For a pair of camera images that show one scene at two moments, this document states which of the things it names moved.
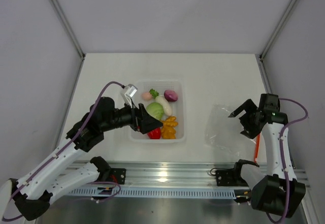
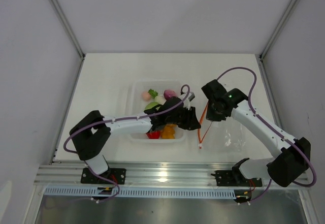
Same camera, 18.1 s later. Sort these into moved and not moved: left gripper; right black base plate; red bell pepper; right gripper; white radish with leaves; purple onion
Moved: right gripper; left gripper
Not moved: white radish with leaves; right black base plate; red bell pepper; purple onion
